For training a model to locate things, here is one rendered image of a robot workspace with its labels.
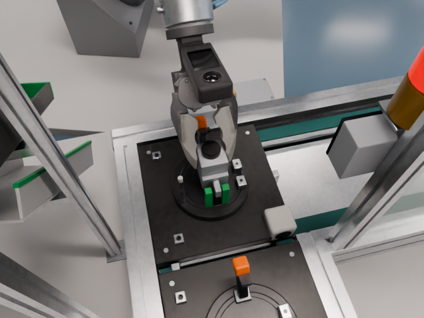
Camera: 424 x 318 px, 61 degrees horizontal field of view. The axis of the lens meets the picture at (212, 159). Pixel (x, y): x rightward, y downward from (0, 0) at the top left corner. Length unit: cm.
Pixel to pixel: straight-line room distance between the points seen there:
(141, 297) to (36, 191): 25
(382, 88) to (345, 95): 9
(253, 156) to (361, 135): 32
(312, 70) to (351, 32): 47
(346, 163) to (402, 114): 8
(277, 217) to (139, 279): 25
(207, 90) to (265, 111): 35
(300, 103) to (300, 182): 18
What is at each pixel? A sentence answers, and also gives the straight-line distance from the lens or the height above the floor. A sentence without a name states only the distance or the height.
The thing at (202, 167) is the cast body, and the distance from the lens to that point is 55.
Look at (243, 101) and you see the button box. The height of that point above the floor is 96.
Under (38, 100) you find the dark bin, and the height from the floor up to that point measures 122.
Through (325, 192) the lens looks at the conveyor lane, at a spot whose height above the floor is 92.
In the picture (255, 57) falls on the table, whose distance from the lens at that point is 106.
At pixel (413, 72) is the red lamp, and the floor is 132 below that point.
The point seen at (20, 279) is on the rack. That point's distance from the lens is 32.
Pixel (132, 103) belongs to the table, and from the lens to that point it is 95.
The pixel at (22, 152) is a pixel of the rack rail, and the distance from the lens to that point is 45.
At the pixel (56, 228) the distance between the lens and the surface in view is 82.
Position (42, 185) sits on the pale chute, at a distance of 50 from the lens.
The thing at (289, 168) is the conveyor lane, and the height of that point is 92.
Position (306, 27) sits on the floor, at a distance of 263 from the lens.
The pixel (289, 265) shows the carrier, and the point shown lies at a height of 97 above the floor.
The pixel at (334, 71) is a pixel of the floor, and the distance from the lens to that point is 236.
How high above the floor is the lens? 156
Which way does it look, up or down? 57 degrees down
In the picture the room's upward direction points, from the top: straight up
